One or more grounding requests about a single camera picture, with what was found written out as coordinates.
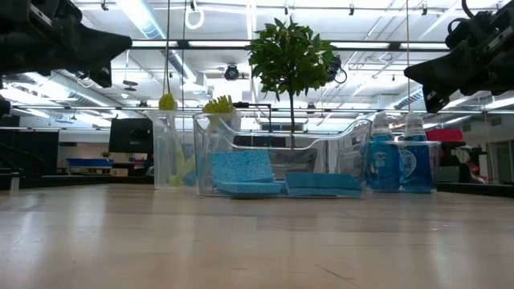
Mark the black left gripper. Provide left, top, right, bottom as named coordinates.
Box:
left=0, top=0, right=133, bottom=89

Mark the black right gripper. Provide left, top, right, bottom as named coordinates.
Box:
left=404, top=0, right=514, bottom=115

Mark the yellow-green dish brush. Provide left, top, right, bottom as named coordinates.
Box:
left=158, top=92, right=198, bottom=186
left=170, top=95, right=237, bottom=186

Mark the blue dish soap bottle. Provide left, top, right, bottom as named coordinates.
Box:
left=401, top=112, right=435, bottom=193
left=368, top=112, right=402, bottom=193

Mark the clear bin with curved handles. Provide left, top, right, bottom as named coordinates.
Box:
left=192, top=112, right=373, bottom=200

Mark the red case on black cart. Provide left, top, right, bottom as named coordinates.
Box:
left=425, top=128, right=483, bottom=185

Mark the black light bar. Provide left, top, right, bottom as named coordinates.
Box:
left=0, top=38, right=514, bottom=52

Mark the black monitor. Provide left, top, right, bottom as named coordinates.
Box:
left=108, top=117, right=153, bottom=154

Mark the blue crate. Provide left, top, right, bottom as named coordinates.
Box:
left=66, top=157, right=113, bottom=175

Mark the tall clear plastic bin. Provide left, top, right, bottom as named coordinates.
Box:
left=146, top=110, right=202, bottom=190

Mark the black cabinet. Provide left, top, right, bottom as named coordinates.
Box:
left=0, top=128, right=60, bottom=177

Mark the round black ceiling light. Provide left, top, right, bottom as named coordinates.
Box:
left=223, top=63, right=241, bottom=82

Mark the potted small green tree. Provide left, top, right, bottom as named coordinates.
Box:
left=245, top=18, right=338, bottom=181

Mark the thin black hanging cable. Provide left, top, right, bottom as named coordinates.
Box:
left=161, top=0, right=173, bottom=97
left=404, top=0, right=411, bottom=116

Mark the white ring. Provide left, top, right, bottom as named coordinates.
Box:
left=184, top=6, right=206, bottom=31

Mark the black ceiling device with cable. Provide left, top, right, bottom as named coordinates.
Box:
left=325, top=54, right=349, bottom=85

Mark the black aluminium table frame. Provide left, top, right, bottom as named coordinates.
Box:
left=0, top=172, right=514, bottom=200

